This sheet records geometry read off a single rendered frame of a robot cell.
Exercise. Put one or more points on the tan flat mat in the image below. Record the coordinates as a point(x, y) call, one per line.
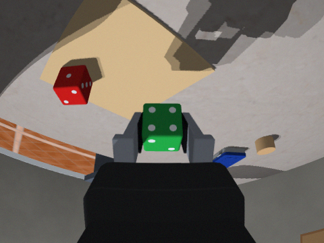
point(131, 57)

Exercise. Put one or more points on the red die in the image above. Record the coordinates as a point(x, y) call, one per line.
point(73, 85)

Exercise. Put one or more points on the tan cylinder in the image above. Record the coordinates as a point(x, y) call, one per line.
point(265, 145)

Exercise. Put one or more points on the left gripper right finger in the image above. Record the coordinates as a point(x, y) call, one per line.
point(198, 146)

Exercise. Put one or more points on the green die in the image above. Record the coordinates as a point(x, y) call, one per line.
point(162, 126)

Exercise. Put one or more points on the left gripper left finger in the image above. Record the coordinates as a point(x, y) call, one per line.
point(125, 146)

